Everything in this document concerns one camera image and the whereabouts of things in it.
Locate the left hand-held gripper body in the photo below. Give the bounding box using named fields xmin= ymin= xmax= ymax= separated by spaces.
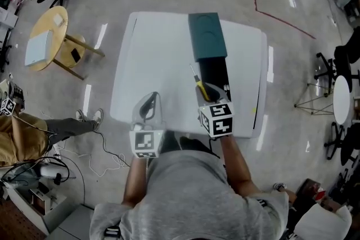
xmin=129 ymin=117 xmax=167 ymax=160

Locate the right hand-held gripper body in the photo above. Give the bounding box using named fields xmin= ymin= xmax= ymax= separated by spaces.
xmin=196 ymin=97 xmax=235 ymax=139

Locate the yellow handled screwdriver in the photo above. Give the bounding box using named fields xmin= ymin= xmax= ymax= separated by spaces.
xmin=189 ymin=64 xmax=211 ymax=102

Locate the person's left forearm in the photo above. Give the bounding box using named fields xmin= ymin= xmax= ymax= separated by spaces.
xmin=121 ymin=157 xmax=150 ymax=208

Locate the person's right forearm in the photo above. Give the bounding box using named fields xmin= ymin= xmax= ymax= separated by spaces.
xmin=218 ymin=134 xmax=261 ymax=199

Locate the flat white box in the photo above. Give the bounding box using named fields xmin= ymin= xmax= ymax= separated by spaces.
xmin=24 ymin=30 xmax=53 ymax=67

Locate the person's grey shirt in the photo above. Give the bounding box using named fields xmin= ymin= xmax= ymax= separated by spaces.
xmin=89 ymin=150 xmax=290 ymax=240

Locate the black phone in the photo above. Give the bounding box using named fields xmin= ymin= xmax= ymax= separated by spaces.
xmin=70 ymin=47 xmax=82 ymax=63

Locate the red brown bag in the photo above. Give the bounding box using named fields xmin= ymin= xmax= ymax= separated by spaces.
xmin=298 ymin=178 xmax=329 ymax=203

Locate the round wooden table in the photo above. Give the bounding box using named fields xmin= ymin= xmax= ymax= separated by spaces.
xmin=29 ymin=6 xmax=106 ymax=81

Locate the small white pad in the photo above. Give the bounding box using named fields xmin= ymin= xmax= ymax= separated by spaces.
xmin=52 ymin=13 xmax=65 ymax=27

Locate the round white side table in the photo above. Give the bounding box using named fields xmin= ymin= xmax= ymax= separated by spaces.
xmin=294 ymin=75 xmax=358 ymax=125

